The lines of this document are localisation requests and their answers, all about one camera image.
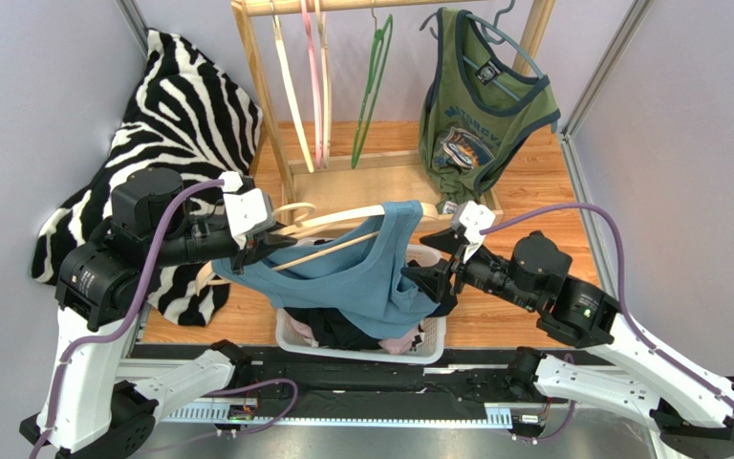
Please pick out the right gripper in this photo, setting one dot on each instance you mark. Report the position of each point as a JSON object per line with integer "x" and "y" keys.
{"x": 452, "y": 269}

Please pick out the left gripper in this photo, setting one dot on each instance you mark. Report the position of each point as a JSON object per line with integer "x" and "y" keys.
{"x": 259, "y": 244}

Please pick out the blue tank top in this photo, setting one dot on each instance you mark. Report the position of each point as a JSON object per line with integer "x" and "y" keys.
{"x": 297, "y": 276}

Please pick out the mauve tank top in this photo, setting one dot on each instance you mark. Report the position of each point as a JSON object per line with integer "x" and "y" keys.
{"x": 328, "y": 328}

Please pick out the black top green trim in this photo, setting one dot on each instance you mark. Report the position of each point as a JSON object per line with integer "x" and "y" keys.
{"x": 374, "y": 308}

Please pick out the olive green tank top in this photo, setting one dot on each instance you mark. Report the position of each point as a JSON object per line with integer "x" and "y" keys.
{"x": 477, "y": 113}

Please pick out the cream hanger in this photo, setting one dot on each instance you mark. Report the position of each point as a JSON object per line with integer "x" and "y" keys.
{"x": 289, "y": 88}

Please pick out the green hanger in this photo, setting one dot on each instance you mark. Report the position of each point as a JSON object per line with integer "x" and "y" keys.
{"x": 380, "y": 46}

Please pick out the teal hanger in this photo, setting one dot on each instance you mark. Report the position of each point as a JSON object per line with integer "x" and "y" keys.
{"x": 491, "y": 34}

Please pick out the pink hanger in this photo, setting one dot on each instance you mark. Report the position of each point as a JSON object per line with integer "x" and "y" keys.
{"x": 317, "y": 101}

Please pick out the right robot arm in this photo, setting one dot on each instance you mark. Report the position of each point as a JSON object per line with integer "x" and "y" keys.
{"x": 691, "y": 409}

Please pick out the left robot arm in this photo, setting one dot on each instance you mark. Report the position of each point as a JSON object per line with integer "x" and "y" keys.
{"x": 101, "y": 292}

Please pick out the wooden clothes rack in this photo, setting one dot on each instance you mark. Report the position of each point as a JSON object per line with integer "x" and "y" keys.
{"x": 384, "y": 176}

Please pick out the white plastic basket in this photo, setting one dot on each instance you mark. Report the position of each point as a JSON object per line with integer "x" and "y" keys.
{"x": 426, "y": 352}

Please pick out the zebra print blanket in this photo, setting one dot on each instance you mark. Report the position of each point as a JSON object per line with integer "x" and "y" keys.
{"x": 186, "y": 116}

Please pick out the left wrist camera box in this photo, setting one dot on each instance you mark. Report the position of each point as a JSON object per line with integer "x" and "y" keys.
{"x": 249, "y": 209}

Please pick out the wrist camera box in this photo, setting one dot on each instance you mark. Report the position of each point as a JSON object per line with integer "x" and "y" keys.
{"x": 468, "y": 221}
{"x": 249, "y": 209}

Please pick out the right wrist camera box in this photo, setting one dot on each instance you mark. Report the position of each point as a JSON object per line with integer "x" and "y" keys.
{"x": 468, "y": 221}

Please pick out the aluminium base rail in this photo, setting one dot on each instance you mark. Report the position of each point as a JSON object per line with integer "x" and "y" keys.
{"x": 262, "y": 386}

